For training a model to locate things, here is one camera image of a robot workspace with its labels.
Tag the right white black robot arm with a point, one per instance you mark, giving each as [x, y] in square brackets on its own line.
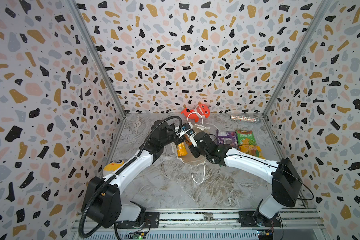
[282, 175]

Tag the green snack packet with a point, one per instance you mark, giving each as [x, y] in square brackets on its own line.
[246, 137]

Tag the orange snack stick packet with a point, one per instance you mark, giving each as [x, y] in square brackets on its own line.
[187, 140]

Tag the yellow plush toy red dress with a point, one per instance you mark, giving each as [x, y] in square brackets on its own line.
[113, 166]

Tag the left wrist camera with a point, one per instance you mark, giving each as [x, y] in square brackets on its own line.
[181, 130]

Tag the green circuit board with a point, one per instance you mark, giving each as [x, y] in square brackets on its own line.
[136, 236]

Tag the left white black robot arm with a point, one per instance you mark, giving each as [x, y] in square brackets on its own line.
[102, 206]

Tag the corner aluminium post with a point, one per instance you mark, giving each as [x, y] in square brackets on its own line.
[72, 5]
[319, 14]

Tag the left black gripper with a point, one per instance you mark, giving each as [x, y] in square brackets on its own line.
[170, 128]

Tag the left corner aluminium post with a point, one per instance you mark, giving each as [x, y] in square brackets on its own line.
[72, 5]

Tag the yellow snack bar packet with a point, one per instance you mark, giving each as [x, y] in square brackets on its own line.
[181, 149]

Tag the red shark plush toy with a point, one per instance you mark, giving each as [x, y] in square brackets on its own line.
[200, 112]

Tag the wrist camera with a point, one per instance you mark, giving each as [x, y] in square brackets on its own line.
[191, 135]
[181, 130]

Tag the white printed paper bag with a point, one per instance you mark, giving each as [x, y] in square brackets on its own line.
[189, 159]

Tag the right corner aluminium post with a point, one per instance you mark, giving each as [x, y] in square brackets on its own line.
[319, 14]

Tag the yellow chips packet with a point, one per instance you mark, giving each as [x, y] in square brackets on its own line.
[252, 150]

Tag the clear glitter plastic bottle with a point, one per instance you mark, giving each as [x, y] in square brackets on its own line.
[246, 118]

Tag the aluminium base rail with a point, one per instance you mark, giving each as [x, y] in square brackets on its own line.
[221, 224]

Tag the purple snack packet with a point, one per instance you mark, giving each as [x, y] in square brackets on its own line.
[227, 138]

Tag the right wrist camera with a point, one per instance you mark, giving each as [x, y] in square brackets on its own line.
[191, 135]

